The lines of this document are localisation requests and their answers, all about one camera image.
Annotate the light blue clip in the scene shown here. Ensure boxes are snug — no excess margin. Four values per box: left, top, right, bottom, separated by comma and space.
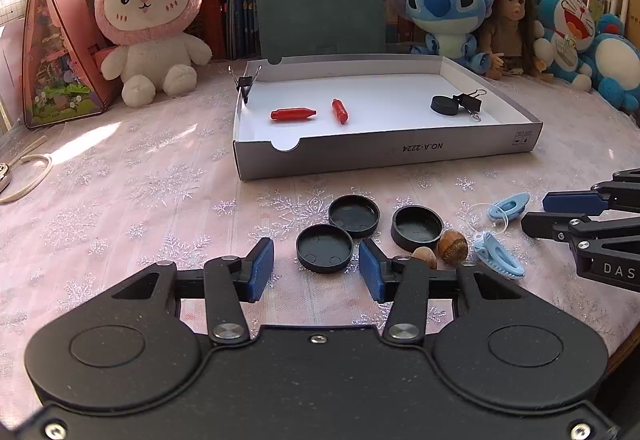
487, 192, 529, 223
473, 232, 525, 280

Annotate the black binder clip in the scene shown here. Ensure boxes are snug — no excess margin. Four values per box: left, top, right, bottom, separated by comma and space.
452, 88, 487, 122
228, 66, 262, 104

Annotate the red crayon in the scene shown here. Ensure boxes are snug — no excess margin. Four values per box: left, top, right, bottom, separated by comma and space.
331, 98, 349, 125
270, 107, 317, 123

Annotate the black round cap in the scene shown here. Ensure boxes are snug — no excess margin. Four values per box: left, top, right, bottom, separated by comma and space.
431, 95, 460, 116

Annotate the light brown nut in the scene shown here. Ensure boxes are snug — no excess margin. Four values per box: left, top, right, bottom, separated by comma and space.
411, 246, 438, 270

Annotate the black lid right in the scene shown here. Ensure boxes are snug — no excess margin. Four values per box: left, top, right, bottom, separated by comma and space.
390, 205, 444, 252

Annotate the black lid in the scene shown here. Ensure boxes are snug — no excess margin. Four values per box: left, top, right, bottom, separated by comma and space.
329, 194, 380, 239
296, 223, 354, 275
390, 205, 444, 252

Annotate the black lid left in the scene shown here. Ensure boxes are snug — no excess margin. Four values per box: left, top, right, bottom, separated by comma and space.
296, 223, 354, 275

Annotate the black lid middle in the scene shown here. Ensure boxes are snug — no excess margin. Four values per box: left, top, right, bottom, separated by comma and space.
329, 194, 380, 239

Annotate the blue Doraemon plush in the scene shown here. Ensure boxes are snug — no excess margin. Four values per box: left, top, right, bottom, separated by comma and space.
534, 0, 639, 113

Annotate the white cardboard box tray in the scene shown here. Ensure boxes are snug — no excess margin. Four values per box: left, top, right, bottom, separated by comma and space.
232, 54, 542, 180

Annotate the black binder clip on edge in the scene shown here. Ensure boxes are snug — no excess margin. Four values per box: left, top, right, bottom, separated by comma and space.
228, 66, 262, 104

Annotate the brown haired baby doll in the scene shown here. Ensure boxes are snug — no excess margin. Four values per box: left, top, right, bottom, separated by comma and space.
476, 0, 553, 82

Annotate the blue Stitch plush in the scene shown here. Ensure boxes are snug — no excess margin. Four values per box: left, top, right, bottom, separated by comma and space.
390, 0, 495, 75

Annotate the green suede notebook case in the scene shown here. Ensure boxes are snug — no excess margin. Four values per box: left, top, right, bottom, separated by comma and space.
256, 0, 386, 63

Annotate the pink triangular house box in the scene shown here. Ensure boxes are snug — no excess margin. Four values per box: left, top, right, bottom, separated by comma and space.
21, 0, 122, 129

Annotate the pink white bunny plush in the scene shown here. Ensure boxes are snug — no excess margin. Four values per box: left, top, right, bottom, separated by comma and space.
94, 0, 213, 108

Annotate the beige cord loop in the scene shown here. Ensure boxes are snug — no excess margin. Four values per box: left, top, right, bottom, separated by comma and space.
0, 133, 54, 205

